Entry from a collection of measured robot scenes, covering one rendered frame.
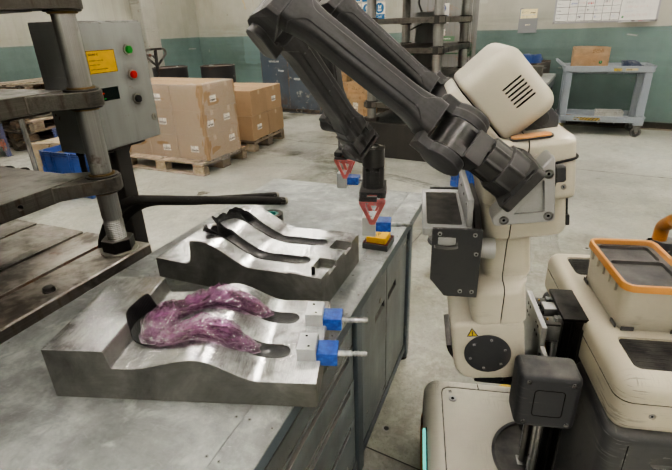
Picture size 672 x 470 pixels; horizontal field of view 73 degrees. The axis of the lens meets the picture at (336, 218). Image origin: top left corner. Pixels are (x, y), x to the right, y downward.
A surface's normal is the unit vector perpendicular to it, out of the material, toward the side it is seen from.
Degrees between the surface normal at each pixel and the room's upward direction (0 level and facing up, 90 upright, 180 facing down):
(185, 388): 90
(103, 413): 0
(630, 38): 90
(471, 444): 0
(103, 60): 90
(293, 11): 67
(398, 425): 0
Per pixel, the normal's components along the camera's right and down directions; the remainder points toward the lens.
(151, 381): -0.09, 0.39
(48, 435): -0.04, -0.92
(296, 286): -0.38, 0.37
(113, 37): 0.93, 0.12
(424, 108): 0.18, -0.02
